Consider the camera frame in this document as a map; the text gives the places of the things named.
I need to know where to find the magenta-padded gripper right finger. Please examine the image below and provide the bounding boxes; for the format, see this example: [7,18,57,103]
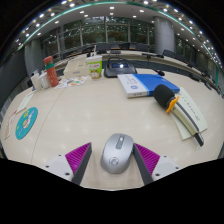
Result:
[132,143,181,186]

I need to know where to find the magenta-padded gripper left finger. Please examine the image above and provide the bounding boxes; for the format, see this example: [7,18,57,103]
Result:
[44,142,93,186]

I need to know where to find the silver grey computer mouse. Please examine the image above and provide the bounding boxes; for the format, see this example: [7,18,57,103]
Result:
[100,132,135,175]

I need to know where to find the round teal printed mouse pad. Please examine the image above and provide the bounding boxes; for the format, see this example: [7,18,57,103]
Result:
[14,106,39,141]

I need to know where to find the black handheld microphone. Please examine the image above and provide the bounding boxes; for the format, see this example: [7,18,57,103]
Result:
[153,83,205,148]

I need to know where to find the pale green paper sheet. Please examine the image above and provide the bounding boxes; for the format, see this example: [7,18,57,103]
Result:
[171,87,209,141]

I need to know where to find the blue and white book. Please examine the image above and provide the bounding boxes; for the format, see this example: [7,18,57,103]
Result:
[116,73,181,99]

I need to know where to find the red and white pamphlet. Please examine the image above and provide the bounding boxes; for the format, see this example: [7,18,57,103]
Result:
[3,109,18,141]

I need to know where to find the colourful sticker sheet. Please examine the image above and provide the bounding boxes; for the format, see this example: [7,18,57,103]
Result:
[54,75,89,90]

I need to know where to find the white lidded mug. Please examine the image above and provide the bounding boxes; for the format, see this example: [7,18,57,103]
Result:
[38,71,51,90]

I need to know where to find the plain white paper cup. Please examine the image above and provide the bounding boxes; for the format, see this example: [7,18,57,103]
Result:
[30,72,43,92]

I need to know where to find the red drink bottle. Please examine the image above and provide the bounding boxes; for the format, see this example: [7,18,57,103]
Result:
[43,55,60,88]

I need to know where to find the green printed paper cup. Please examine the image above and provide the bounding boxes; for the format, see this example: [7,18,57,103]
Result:
[85,54,104,80]

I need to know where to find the black desk microphone base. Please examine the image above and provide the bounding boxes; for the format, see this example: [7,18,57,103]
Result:
[103,56,138,79]

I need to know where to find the long curved conference desk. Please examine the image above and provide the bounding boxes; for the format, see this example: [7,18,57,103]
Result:
[54,49,221,88]

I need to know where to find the dark office chairs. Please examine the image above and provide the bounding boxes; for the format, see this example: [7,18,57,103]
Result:
[66,41,178,59]

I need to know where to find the ceiling lights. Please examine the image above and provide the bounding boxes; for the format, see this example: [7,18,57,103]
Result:
[13,0,224,68]

